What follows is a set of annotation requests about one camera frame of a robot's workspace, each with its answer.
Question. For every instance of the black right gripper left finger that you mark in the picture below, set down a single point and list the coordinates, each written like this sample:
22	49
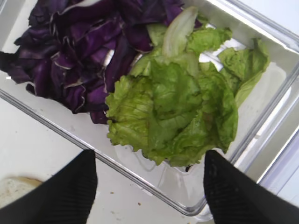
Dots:
65	198

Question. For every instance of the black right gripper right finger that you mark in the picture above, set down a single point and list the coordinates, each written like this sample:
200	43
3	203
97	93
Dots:
233	198

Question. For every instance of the green lettuce leaves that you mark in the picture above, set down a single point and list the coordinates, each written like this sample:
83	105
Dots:
174	108

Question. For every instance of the bun half on tray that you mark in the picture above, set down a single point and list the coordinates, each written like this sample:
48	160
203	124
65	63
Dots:
13	188

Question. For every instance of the silver metal tray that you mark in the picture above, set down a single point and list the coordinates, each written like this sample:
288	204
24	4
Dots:
29	148

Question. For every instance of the purple cabbage shreds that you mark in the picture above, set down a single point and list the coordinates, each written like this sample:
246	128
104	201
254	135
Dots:
75	54

